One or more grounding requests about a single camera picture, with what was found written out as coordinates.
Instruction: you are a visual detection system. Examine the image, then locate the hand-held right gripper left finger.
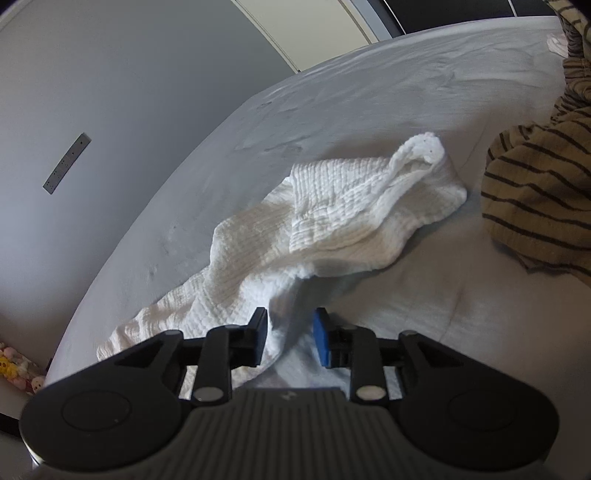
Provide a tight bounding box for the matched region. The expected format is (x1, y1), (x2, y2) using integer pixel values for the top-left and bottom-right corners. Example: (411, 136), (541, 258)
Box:
(115, 307), (269, 408)

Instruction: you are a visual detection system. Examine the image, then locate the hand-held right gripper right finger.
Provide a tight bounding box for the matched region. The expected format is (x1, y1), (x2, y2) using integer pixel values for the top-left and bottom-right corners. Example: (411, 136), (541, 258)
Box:
(312, 307), (462, 408)

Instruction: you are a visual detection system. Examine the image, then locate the white crinkled muslin cloth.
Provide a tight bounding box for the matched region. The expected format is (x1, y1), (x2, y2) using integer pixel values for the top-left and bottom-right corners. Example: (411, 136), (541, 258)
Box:
(96, 131), (468, 402)

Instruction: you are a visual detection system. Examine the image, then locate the beige striped garment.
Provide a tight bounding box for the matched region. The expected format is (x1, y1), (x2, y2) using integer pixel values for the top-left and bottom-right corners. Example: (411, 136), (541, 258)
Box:
(480, 0), (591, 282)

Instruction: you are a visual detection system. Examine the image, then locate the row of plush toys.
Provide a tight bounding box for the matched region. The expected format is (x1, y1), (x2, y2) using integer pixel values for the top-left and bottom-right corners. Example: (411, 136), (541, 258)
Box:
(0, 342), (47, 395)

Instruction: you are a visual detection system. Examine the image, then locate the bed with grey sheet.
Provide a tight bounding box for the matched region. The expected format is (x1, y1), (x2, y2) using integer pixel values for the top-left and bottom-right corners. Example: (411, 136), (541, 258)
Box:
(44, 16), (591, 480)

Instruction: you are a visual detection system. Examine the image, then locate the cream door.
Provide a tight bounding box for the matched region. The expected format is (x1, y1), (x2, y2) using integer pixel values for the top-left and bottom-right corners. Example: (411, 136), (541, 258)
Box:
(233, 0), (370, 73)

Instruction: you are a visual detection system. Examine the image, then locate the black sliding wardrobe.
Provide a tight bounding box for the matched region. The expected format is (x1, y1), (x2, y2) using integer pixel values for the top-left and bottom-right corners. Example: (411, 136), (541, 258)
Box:
(383, 0), (561, 35)

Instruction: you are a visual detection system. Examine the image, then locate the grey metal wall strip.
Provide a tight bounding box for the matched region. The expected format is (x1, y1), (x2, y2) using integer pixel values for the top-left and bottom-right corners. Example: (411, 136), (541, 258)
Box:
(43, 133), (90, 195)

